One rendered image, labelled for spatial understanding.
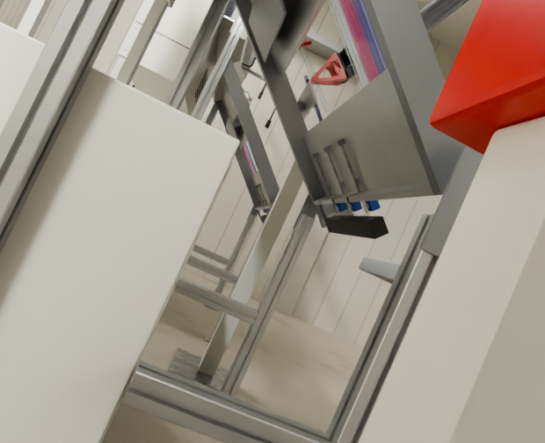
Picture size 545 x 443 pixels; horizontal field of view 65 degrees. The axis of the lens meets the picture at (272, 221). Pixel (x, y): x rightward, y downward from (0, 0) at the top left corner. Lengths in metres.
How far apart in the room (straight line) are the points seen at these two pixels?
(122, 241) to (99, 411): 0.21
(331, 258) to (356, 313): 0.57
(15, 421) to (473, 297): 0.55
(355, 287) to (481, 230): 3.94
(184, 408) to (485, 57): 0.47
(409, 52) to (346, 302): 3.62
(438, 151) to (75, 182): 0.47
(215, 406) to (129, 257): 0.21
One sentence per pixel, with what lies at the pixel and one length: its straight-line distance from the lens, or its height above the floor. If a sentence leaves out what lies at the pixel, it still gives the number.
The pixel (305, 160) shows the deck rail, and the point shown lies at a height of 0.78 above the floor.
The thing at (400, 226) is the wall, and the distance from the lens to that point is 4.26.
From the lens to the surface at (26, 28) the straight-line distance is 1.37.
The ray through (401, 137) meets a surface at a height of 0.77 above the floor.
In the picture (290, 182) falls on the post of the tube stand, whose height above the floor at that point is 0.75.
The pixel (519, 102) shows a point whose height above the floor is 0.62.
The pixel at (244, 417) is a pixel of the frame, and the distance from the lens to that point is 0.56.
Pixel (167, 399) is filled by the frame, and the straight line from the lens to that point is 0.56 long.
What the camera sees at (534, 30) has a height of 0.65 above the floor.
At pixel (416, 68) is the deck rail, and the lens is 0.64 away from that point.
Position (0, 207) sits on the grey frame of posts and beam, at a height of 0.43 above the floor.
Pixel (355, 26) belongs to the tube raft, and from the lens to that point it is 0.82.
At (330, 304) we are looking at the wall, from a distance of 4.11.
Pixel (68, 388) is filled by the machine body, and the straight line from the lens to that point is 0.61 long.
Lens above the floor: 0.52
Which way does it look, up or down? 3 degrees up
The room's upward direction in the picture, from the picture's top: 25 degrees clockwise
